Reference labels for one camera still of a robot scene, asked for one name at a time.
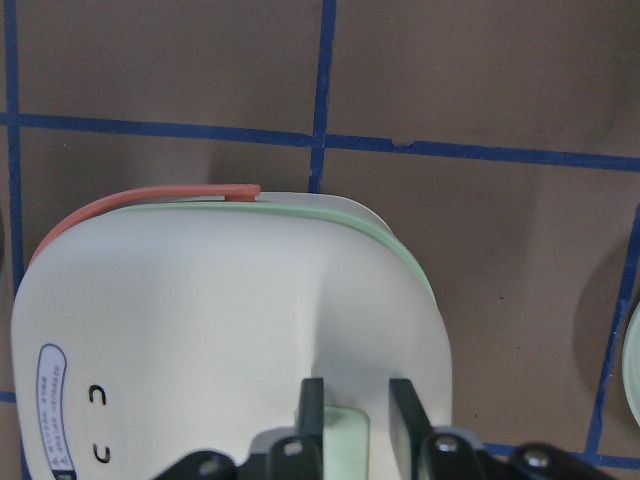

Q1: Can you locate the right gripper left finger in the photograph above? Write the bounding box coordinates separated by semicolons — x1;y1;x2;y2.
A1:
297;377;324;479

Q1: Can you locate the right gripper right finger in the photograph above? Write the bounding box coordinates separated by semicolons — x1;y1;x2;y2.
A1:
389;378;433;480

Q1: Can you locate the green plate near right arm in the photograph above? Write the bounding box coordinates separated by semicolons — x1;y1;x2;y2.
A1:
622;305;640;424

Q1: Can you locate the white rice cooker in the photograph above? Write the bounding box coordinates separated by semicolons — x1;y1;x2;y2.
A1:
11;186;452;479

